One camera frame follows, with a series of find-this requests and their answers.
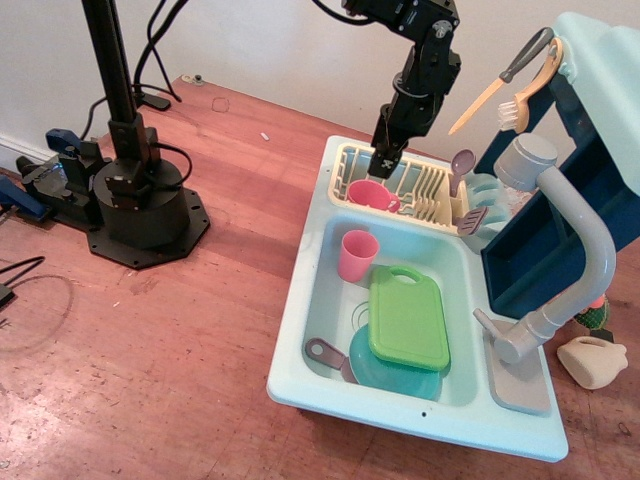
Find light blue toy sink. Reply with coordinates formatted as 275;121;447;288
267;136;569;462

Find blue clamp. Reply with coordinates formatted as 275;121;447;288
1;129;107;230

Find light blue plates in rack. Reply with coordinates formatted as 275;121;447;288
463;173;512;254

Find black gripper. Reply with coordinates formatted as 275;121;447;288
368;93;444;179

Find light blue shelf top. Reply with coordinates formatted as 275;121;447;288
553;12;639;194

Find black cables on wall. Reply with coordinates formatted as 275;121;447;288
79;0;194;141

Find purple toy spoon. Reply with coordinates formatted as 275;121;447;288
449;149;476;198

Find black cable on table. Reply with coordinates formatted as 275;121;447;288
0;255;46;286

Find grey toy faucet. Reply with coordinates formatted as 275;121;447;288
475;133;616;364

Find purple pan handle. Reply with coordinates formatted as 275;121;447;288
305;337;358;384

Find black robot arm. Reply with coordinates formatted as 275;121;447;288
342;0;461;179

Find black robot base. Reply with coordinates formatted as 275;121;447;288
87;160;211;270

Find cream dish rack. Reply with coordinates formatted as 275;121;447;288
328;141;470;236

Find dark blue shelf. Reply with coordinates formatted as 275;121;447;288
481;75;639;319

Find purple toy spatula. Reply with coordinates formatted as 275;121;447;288
453;206;489;237

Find toy knife grey handle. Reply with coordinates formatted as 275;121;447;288
448;27;554;135

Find pink plastic tumbler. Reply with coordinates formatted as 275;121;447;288
337;230;379;282

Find yellow dish brush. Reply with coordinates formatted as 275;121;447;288
498;34;564;134

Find green cutting board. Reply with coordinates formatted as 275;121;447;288
368;265;450;371

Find green toy vegetable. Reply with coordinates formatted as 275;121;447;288
573;295;614;343

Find beige toy jug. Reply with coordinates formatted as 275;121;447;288
556;336;629;390

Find black power adapter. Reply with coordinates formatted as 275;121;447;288
133;91;171;111

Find teal plastic plate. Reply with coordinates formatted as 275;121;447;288
349;324;441;400

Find pink mug with handle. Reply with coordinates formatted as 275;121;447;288
347;179;400;213

